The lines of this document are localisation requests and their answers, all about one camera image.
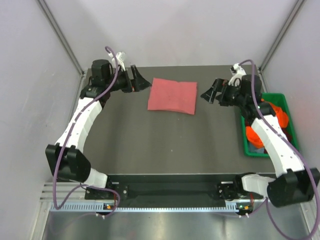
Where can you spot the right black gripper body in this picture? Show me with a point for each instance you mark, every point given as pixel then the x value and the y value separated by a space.
pixel 230 95

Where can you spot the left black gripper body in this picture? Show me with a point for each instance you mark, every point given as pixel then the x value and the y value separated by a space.
pixel 121 81

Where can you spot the pink t shirt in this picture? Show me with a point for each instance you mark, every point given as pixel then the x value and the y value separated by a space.
pixel 173 96

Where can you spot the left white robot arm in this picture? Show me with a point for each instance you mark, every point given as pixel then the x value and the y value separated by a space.
pixel 65 158

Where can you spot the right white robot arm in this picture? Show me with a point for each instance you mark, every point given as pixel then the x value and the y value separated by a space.
pixel 293 182

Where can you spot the green plastic bin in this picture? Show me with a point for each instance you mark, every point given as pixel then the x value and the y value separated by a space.
pixel 277 99

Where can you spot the orange t shirt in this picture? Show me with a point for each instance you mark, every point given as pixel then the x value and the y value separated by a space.
pixel 253 138

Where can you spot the light blue t shirt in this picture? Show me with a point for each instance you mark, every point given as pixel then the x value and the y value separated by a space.
pixel 258 150

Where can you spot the maroon t shirt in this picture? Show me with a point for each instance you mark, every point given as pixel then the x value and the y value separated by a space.
pixel 288 135

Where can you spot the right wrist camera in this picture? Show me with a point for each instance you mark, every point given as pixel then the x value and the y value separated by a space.
pixel 237 73

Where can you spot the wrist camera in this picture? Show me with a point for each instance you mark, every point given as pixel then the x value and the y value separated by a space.
pixel 118 60
pixel 237 73

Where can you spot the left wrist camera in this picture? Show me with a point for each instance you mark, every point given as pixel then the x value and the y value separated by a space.
pixel 118 60

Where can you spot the left aluminium frame post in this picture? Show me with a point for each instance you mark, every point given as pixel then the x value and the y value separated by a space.
pixel 44 7

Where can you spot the aluminium frame post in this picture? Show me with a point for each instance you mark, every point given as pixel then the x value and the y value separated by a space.
pixel 44 7
pixel 293 13

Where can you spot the right aluminium frame post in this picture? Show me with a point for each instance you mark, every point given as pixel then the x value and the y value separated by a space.
pixel 293 13

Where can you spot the aluminium front rail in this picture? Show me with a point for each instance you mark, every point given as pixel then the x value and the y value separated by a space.
pixel 62 190

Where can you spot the grey slotted cable duct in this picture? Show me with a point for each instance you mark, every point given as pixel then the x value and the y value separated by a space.
pixel 104 207

